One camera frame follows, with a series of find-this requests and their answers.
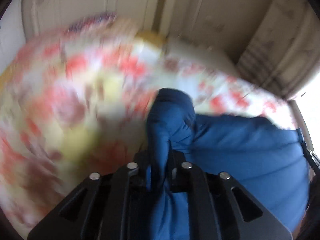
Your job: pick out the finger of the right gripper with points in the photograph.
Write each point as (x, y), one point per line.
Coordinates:
(310, 156)

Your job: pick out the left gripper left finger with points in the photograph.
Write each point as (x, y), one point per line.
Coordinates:
(113, 206)

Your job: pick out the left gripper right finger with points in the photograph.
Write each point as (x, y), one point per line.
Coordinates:
(219, 207)

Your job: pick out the blue padded winter jacket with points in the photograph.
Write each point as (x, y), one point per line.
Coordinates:
(266, 160)

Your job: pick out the boat print curtain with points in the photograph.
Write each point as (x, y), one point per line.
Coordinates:
(283, 55)

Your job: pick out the floral bed sheet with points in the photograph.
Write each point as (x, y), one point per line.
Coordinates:
(72, 104)

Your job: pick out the white nightstand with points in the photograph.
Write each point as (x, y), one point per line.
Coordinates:
(210, 57)

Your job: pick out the yellow pillow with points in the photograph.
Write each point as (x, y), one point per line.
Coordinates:
(153, 38)

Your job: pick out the colourful patterned pillow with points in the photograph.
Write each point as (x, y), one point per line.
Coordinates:
(91, 22)

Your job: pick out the white wooden headboard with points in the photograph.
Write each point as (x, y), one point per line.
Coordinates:
(40, 15)

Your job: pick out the wall socket plate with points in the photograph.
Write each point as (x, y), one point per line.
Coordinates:
(218, 28)

